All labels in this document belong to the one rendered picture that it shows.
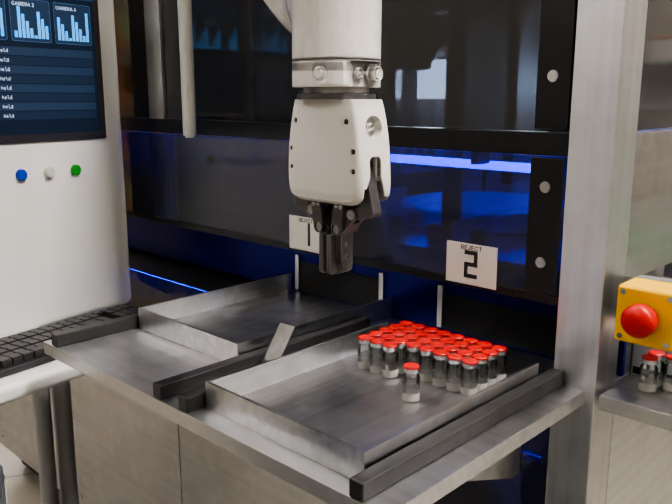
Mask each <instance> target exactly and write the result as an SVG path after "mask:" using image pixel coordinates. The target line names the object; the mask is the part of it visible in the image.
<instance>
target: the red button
mask: <svg viewBox="0 0 672 504"><path fill-rule="evenodd" d="M620 322H621V326H622V328H623V330H624V331H625V332H626V333H627V334H628V335H629V336H631V337H633V338H637V339H642V338H646V337H648V336H650V335H651V334H653V333H654V332H655V331H656V329H657V328H658V324H659V320H658V316H657V314H656V312H655V311H654V310H653V309H652V308H651V307H650V306H648V305H646V304H642V303H637V304H633V305H631V306H629V307H627V308H626V309H625V310H624V311H623V312H622V314H621V318H620Z"/></svg>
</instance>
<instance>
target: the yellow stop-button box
mask: <svg viewBox="0 0 672 504"><path fill-rule="evenodd" d="M637 303H642V304H646V305H648V306H650V307H651V308H652V309H653V310H654V311H655V312H656V314H657V316H658V320H659V324H658V328H657V329H656V331H655V332H654V333H653V334H651V335H650V336H648V337H646V338H642V339H637V338H633V337H631V336H629V335H628V334H627V333H626V332H625V331H624V330H623V328H622V326H621V322H620V318H621V314H622V312H623V311H624V310H625V309H626V308H627V307H629V306H631V305H633V304H637ZM614 337H615V339H617V340H620V341H624V342H629V343H633V344H637V345H642V346H646V347H650V348H655V349H659V350H663V351H668V352H672V279H667V278H661V277H654V276H648V275H639V276H637V277H636V278H633V279H631V280H629V281H627V282H624V283H622V284H620V285H619V287H618V298H617V310H616V322H615V334H614Z"/></svg>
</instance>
